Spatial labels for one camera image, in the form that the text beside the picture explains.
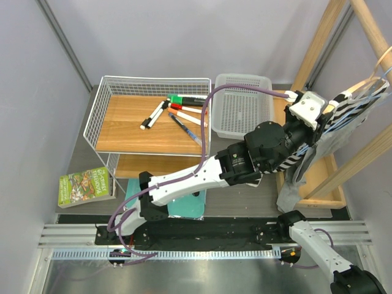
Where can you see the black white marker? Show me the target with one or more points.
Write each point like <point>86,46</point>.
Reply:
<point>149,122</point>

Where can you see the orange cap marker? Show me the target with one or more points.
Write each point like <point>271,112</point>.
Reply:
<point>187,117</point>

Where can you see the blue pen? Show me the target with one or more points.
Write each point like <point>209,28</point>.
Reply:
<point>186,129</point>

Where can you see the green cap marker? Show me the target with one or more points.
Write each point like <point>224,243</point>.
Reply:
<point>187,100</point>

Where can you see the black white striped tank top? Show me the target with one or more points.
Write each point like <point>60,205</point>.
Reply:
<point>314,128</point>

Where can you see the grey garment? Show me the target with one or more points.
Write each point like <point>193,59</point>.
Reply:
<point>295,169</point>

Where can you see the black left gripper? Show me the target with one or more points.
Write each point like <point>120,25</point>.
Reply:
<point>314,136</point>

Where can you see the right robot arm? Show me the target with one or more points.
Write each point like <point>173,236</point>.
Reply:
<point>344,276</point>

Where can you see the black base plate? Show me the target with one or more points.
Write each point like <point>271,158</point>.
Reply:
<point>209,234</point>

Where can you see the white wire basket shelf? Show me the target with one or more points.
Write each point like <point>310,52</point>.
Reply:
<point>130,127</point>

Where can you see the red cap marker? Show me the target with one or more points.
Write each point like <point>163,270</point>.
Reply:
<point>176,107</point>

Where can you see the wooden rack base tray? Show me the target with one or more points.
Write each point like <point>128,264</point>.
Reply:
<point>319,172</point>

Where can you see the teal cutting board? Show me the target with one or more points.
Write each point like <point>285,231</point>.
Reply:
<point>186,207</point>

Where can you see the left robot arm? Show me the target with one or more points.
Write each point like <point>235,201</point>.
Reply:
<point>196,176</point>

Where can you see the green paperback book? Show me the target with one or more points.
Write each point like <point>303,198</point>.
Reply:
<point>94,185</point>

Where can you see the white plastic basket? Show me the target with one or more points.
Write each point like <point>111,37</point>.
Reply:
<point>236,111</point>

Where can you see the blue wire hanger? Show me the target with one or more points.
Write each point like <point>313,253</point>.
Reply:
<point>349,115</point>

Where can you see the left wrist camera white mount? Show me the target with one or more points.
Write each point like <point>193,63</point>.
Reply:
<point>306,108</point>

